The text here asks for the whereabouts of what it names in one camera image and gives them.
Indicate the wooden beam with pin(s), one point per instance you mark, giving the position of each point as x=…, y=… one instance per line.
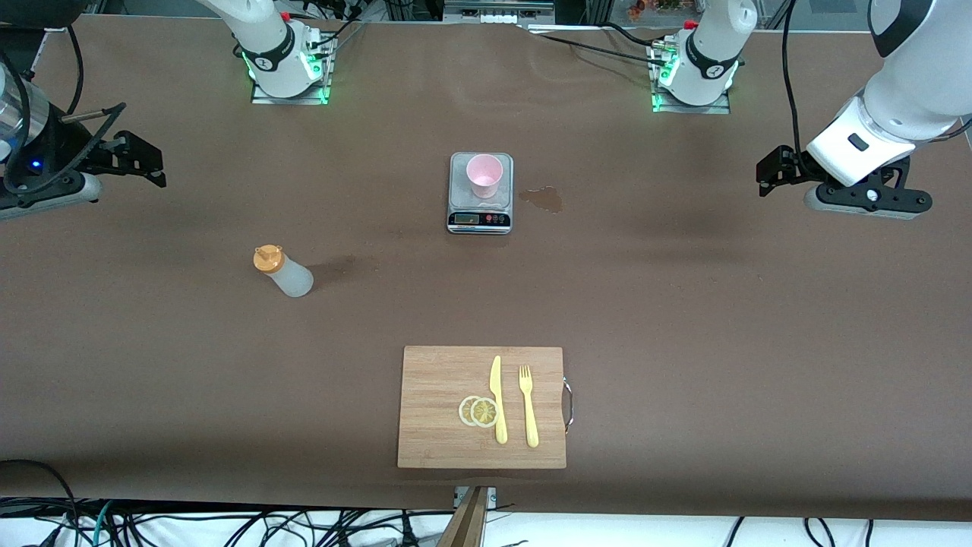
x=465, y=528

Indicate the lemon slice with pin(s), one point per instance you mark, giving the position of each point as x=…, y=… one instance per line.
x=463, y=411
x=484, y=412

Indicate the small metal bracket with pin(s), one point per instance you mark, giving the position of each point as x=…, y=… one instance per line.
x=492, y=497

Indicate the sauce bottle with orange cap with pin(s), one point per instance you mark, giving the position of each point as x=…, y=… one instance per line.
x=292, y=279

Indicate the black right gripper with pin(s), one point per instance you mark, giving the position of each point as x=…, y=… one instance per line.
x=70, y=150

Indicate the pink plastic cup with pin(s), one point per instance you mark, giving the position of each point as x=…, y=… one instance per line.
x=484, y=175

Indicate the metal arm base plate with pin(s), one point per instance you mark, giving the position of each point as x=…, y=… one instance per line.
x=687, y=109
x=288, y=100

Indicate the grey digital kitchen scale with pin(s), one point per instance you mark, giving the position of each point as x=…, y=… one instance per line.
x=480, y=219

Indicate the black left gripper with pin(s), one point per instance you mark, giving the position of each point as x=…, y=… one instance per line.
x=792, y=165

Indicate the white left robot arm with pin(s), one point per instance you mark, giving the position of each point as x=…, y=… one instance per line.
x=706, y=61

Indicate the brown table cover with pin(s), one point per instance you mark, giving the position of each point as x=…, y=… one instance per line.
x=683, y=380

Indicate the wooden cutting board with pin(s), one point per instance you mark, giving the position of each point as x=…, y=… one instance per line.
x=433, y=380

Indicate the grey power strip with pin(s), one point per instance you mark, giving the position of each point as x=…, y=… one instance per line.
x=493, y=17

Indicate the yellow plastic knife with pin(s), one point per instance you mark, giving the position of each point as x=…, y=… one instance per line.
x=497, y=380

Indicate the yellow plastic fork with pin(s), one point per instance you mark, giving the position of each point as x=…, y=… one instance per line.
x=529, y=414

